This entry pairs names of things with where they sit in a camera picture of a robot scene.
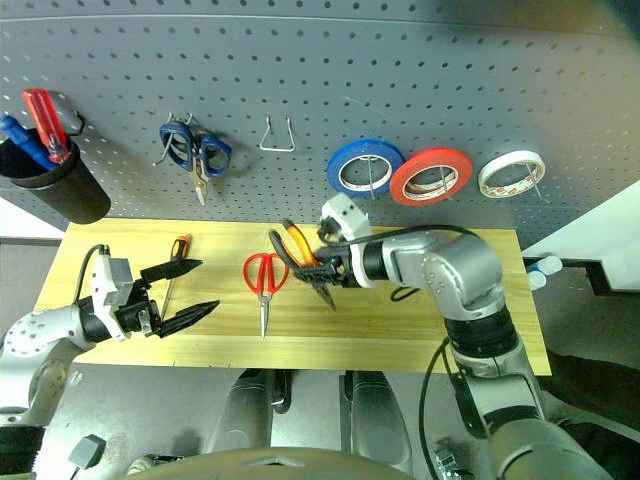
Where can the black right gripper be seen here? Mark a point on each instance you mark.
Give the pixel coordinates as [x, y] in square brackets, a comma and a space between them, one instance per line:
[342, 270]

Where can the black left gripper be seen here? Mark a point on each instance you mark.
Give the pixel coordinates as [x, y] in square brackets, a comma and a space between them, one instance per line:
[135, 312]

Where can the orange and black pliers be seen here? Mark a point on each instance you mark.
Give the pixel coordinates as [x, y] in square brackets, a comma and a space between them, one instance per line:
[300, 242]

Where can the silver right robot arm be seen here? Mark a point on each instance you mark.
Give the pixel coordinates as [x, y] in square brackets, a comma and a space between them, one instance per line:
[465, 280]

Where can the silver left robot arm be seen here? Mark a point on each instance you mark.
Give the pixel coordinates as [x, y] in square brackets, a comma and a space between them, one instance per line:
[35, 340]

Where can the blue tape roll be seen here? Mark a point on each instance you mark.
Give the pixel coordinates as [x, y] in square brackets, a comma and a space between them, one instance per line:
[350, 152]

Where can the red tape roll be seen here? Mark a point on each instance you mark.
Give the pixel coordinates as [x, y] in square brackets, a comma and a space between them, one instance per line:
[430, 157]

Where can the grey perforated pegboard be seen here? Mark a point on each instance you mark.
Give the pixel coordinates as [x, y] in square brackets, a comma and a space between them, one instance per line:
[320, 75]

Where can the white tape roll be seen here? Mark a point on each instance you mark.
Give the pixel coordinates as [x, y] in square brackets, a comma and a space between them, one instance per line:
[507, 162]

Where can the orange and black screwdriver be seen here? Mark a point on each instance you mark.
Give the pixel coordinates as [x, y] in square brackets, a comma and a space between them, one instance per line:
[179, 247]

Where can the silver straight peg hook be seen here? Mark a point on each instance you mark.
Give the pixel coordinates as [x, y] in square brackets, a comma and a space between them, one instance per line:
[444, 182]
[535, 185]
[370, 175]

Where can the dark grey rounded robot leg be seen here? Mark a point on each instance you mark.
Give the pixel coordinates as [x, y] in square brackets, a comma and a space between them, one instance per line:
[245, 410]
[377, 420]

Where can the black cup holder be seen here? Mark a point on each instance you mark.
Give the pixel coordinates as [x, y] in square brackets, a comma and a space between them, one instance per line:
[70, 192]

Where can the small grey square device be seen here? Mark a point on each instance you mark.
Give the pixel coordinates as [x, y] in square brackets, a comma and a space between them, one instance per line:
[86, 451]

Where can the grey robot torso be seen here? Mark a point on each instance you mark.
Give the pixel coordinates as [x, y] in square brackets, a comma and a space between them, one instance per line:
[265, 465]

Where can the white panel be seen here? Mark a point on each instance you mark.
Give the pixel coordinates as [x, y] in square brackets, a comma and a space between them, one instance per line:
[590, 225]

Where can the black bulky object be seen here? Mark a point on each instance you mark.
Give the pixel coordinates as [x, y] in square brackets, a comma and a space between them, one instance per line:
[595, 395]

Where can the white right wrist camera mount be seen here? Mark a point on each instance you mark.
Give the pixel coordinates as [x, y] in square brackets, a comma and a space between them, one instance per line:
[345, 215]

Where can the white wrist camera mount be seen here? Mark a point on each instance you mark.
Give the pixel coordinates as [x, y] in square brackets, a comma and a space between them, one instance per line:
[345, 215]
[112, 280]

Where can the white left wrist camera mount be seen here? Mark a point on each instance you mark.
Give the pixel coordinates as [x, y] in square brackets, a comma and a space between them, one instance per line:
[112, 280]

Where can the black metal bracket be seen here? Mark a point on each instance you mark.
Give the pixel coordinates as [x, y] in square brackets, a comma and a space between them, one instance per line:
[600, 280]

